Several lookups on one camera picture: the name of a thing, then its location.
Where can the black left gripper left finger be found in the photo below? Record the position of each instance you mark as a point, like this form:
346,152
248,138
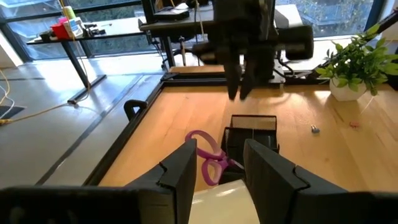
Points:
174,186

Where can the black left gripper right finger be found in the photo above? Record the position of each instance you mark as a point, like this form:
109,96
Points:
273,189

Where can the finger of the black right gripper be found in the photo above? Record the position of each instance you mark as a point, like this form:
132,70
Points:
233,77
249,77

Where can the blue binder clip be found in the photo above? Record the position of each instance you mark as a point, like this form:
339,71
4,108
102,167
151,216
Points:
315,128

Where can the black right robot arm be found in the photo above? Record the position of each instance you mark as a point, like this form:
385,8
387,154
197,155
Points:
295,42

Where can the black mesh desk organizer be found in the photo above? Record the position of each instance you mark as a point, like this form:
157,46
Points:
236,140

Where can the white cylindrical desk lamp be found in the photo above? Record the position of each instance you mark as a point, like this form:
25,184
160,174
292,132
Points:
224,205

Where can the grey side desk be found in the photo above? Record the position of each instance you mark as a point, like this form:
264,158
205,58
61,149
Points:
174,26

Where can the black electronics box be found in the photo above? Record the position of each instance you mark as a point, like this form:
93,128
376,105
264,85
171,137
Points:
171,14

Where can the green potted plant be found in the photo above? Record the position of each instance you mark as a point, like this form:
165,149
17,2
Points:
357,62

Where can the black-legged work desk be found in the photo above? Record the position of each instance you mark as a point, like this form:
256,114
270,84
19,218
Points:
118,26

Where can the white and blue box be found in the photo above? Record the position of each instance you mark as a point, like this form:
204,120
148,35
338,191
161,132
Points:
74,28

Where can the yellow-green roll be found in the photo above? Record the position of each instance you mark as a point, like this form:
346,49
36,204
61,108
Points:
69,12

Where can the black floor mat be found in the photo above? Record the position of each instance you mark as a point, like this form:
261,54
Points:
11,112

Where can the red box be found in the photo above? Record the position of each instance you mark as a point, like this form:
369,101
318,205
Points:
59,31

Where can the black table frame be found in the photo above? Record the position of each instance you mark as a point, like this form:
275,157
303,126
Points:
124,140

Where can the black frame clamp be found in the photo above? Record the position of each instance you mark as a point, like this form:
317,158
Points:
129,109

